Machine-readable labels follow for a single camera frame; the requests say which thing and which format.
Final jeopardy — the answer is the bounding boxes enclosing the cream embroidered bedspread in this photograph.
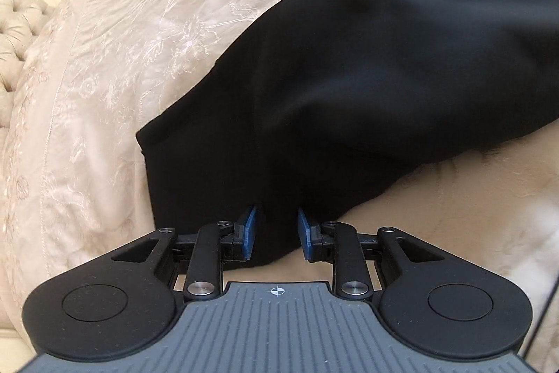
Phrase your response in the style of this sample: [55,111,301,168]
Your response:
[0,0,559,356]

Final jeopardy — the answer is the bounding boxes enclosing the cream tufted headboard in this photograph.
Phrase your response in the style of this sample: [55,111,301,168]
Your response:
[0,0,57,112]

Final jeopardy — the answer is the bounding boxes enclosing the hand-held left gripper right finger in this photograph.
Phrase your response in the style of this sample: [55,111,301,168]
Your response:
[297,207,438,297]

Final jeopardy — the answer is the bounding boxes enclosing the black pants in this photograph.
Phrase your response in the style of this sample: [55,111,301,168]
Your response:
[136,0,559,268]

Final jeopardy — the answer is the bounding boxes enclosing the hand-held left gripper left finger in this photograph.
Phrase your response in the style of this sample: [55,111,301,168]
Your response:
[112,205,261,297]

